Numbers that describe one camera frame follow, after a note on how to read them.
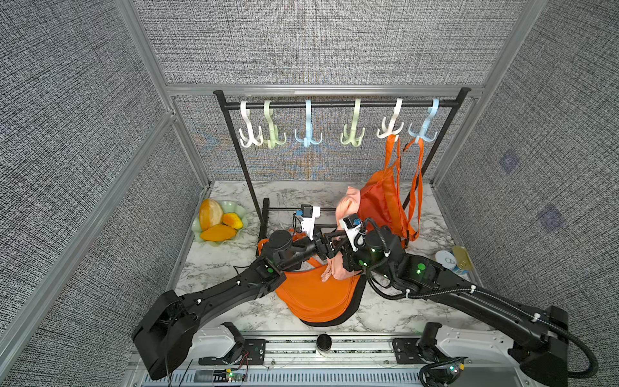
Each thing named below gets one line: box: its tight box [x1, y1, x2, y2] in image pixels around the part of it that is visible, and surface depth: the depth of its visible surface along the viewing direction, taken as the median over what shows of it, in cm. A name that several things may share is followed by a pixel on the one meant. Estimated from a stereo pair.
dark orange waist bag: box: [357, 134, 413, 243], surface depth 87 cm
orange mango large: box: [199, 224, 238, 242], surface depth 98 cm
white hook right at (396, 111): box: [377, 97, 404, 139], surface depth 69 cm
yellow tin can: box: [435, 249, 457, 269], surface depth 90 cm
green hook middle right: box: [340, 98, 366, 148], surface depth 68 cm
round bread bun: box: [199, 198, 224, 232], surface depth 99 cm
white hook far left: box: [239, 100, 264, 149], surface depth 68 cm
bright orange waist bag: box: [402, 137, 425, 241], surface depth 83 cm
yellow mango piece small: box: [222, 212, 244, 230], surface depth 102 cm
